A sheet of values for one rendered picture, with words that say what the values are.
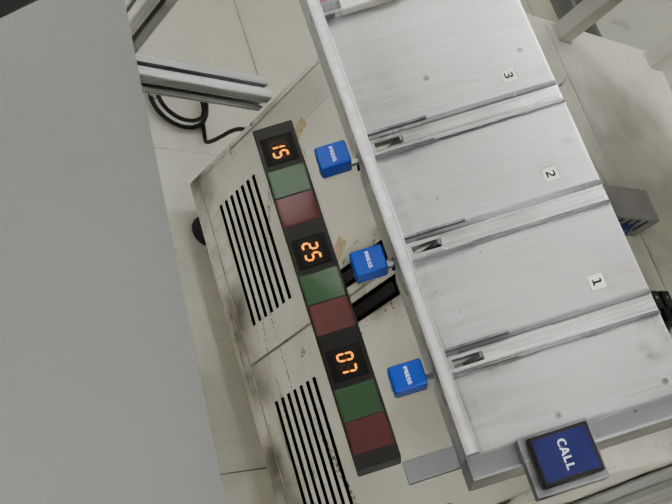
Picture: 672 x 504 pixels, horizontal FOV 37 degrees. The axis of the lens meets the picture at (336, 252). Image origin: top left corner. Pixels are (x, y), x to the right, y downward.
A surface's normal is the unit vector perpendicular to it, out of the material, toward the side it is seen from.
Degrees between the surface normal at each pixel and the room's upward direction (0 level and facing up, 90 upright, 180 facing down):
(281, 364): 90
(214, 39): 0
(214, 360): 0
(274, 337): 90
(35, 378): 0
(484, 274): 43
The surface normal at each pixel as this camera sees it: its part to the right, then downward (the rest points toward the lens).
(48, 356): 0.61, -0.47
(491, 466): -0.07, -0.36
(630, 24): -0.74, -0.04
